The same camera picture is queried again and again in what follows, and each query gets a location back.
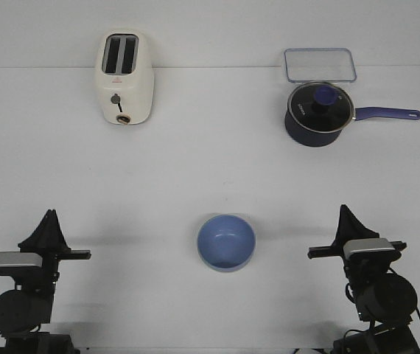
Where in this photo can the clear plastic food container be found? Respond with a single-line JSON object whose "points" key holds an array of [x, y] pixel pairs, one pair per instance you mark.
{"points": [[334, 65]]}

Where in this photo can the glass pot lid blue knob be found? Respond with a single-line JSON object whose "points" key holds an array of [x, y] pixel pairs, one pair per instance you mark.
{"points": [[319, 98]]}

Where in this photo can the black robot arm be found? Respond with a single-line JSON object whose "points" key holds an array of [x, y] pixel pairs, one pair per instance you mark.
{"points": [[28, 306], [383, 299]]}

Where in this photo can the blue bowl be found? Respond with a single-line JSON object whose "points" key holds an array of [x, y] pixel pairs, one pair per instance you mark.
{"points": [[226, 243]]}

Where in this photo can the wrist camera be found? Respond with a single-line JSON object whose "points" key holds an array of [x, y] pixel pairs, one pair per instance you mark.
{"points": [[17, 259], [356, 250]]}

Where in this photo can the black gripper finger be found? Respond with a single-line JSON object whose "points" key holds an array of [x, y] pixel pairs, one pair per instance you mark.
{"points": [[57, 232], [41, 232], [341, 235], [355, 230]]}

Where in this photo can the dark blue saucepan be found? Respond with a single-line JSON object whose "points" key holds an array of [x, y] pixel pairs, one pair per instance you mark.
{"points": [[323, 129]]}

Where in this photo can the white toaster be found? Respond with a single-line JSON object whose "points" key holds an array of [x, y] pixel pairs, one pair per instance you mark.
{"points": [[124, 77]]}

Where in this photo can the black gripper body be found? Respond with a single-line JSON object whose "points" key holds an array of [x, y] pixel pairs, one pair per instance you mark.
{"points": [[364, 260], [43, 281]]}

